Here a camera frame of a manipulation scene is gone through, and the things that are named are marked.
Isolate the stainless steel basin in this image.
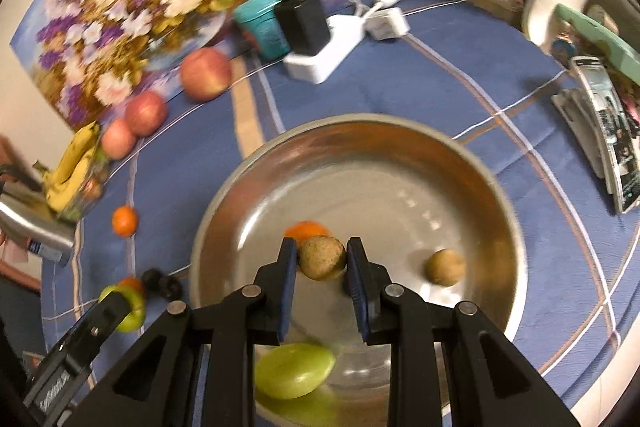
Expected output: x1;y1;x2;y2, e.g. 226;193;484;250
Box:
189;114;529;427

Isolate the olive brown round fruit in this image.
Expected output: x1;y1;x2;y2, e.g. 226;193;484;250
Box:
425;248;467;287
298;235;347;281

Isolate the smartphone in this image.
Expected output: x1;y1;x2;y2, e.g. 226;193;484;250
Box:
570;56;640;214

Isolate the black power adapter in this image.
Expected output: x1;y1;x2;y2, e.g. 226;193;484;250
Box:
274;0;332;56

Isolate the green mango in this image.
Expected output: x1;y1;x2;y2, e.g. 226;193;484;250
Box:
254;343;337;400

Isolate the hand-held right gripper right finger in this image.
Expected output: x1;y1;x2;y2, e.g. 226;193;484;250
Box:
346;237;581;427

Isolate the green flat box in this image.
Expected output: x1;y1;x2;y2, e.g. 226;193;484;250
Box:
555;3;640;82

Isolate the large red apple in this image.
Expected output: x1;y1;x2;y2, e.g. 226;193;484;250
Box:
179;47;233;102

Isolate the grey phone stand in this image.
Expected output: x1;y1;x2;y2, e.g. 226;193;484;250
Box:
551;88;613;180

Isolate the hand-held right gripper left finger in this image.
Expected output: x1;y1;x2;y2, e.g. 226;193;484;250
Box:
65;237;299;427

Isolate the yellow banana bunch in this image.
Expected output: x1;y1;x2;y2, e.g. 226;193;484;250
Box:
32;121;101;212

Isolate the green apple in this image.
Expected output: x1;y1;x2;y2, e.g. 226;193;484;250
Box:
98;284;147;334

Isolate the orange tangerine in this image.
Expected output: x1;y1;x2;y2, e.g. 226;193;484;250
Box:
117;277;146;300
283;221;333;248
111;205;139;238

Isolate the dark plum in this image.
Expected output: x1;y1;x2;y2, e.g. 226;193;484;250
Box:
161;276;184;302
141;268;165;293

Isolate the white power strip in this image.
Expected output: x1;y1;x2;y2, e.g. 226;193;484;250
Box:
283;14;367;85

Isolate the stainless steel kettle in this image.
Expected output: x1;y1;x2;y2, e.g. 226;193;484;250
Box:
0;164;76;268

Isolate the white square plug adapter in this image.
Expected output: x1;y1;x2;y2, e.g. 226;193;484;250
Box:
363;7;411;42

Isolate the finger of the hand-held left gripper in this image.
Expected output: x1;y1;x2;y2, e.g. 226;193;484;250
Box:
70;291;133;360

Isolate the clear plastic fruit container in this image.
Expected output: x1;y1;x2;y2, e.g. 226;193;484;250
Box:
60;147;113;223

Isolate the pale orange apple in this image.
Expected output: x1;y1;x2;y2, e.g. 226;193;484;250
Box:
100;118;137;160

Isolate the teal tin box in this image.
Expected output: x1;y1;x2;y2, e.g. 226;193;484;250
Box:
232;0;293;62

